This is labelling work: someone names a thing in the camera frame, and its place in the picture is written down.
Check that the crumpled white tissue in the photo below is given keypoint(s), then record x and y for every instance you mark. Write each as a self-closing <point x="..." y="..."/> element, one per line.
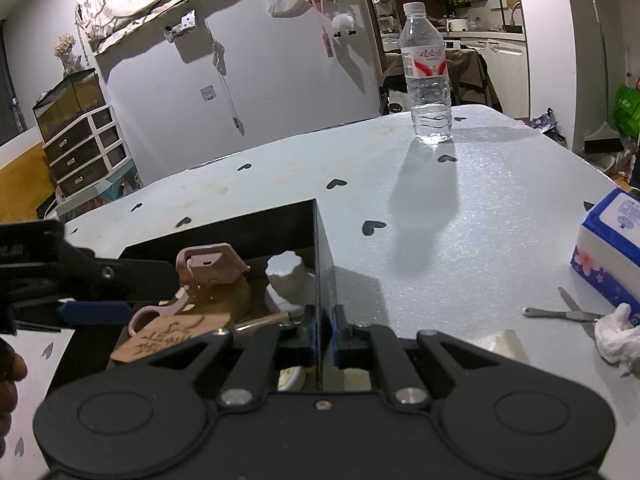
<point x="617" y="337"/>

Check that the blue floral tissue pack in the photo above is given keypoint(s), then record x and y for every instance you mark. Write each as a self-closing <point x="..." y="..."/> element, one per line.
<point x="612" y="240"/>

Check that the copper-coloured stick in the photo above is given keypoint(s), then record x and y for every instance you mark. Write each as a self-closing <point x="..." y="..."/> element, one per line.
<point x="265" y="321"/>

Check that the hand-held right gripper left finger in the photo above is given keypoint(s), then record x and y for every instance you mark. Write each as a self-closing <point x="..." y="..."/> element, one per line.
<point x="310" y="332"/>

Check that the white sheep plush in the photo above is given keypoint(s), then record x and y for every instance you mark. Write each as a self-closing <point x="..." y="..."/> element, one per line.
<point x="343" y="25"/>

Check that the white drawer unit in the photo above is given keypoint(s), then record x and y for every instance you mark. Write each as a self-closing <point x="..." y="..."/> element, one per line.
<point x="85" y="152"/>

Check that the white wall hook plate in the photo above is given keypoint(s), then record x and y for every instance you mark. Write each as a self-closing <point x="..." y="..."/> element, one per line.
<point x="208" y="93"/>

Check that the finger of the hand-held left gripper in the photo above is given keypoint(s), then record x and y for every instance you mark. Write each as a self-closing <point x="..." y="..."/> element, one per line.
<point x="95" y="314"/>
<point x="125" y="280"/>

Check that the carved square wooden block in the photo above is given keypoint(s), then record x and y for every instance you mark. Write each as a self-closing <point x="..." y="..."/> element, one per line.
<point x="165" y="332"/>

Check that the oval wooden block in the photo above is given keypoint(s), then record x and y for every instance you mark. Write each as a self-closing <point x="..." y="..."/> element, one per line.
<point x="227" y="300"/>

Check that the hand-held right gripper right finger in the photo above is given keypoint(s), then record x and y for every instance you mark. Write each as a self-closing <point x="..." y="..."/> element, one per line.
<point x="339" y="337"/>

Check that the white plastic knob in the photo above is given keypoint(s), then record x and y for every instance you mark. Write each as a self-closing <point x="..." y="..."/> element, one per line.
<point x="290" y="280"/>

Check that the clear plastic water bottle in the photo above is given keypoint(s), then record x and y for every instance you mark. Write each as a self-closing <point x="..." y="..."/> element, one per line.
<point x="426" y="75"/>

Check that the green plastic bag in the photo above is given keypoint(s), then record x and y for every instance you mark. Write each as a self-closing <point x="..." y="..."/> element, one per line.
<point x="627" y="110"/>

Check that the person's left hand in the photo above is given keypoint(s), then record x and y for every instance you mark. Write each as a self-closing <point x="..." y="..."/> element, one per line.
<point x="10" y="367"/>

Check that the dried flower bunch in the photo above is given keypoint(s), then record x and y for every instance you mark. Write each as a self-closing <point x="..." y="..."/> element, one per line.
<point x="69" y="52"/>

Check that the glass fish tank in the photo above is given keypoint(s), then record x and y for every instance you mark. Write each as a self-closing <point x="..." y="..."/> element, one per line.
<point x="70" y="102"/>

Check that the wall photo clip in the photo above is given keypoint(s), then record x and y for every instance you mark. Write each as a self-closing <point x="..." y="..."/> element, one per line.
<point x="180" y="25"/>

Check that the chair with draped clothes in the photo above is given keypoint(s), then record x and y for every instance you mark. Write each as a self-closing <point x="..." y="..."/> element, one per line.
<point x="465" y="80"/>

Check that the pink hand-held tool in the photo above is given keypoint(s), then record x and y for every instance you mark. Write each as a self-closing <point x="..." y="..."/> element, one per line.
<point x="210" y="262"/>

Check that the black cardboard box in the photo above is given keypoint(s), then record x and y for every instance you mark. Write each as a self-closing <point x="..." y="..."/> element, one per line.
<point x="280" y="225"/>

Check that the pink hanging ribbon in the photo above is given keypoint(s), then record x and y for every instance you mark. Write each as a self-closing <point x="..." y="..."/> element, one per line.
<point x="322" y="20"/>

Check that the white hanging bag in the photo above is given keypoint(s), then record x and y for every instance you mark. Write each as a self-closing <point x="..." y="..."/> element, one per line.
<point x="282" y="4"/>

